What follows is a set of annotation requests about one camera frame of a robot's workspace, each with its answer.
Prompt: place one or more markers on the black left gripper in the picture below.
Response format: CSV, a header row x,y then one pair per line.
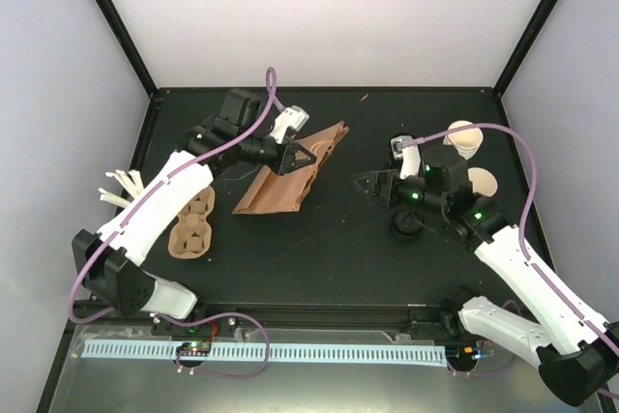
x,y
285,163

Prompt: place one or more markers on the black cup with coffee beans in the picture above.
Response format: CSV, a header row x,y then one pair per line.
x,y
396,144

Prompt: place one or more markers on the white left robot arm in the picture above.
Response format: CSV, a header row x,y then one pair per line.
x,y
109,261

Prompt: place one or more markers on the white wooden stirrers in glass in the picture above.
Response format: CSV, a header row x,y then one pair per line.
x,y
131,186

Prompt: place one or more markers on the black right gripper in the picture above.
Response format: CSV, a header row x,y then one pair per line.
x,y
376,178

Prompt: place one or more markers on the brown cardboard cup carrier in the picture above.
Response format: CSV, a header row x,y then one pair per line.
x,y
190,237

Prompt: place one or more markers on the brown paper bag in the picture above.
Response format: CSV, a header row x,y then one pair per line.
x,y
270,193

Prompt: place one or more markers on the right small circuit board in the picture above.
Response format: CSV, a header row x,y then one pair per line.
x,y
467,353

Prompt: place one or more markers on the single black paper cup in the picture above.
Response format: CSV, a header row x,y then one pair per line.
x,y
483,181

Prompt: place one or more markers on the black frame post right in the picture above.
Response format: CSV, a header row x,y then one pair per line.
x,y
524,44

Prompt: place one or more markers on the white slotted cable duct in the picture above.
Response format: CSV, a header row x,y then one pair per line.
x,y
303,353

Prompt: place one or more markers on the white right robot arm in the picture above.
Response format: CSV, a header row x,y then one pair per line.
x,y
573,347

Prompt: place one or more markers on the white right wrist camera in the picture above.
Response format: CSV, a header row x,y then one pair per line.
x,y
412,161

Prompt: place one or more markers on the left small circuit board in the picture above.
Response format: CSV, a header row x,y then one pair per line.
x,y
194,348

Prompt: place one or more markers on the black frame post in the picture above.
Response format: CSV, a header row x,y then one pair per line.
x,y
124,39
524,44

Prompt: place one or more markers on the stack of black paper cups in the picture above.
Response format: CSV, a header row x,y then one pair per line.
x,y
467,142

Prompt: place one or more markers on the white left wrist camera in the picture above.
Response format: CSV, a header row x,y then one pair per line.
x,y
292,119

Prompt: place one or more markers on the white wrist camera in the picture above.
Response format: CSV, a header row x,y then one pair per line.
x,y
292,119
412,161

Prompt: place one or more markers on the small circuit board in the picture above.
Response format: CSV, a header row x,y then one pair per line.
x,y
467,353
194,348

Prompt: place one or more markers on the black frame post left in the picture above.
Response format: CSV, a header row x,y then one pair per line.
x,y
124,39

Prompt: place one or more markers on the black front aluminium rail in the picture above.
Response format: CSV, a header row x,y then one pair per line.
x,y
434,322

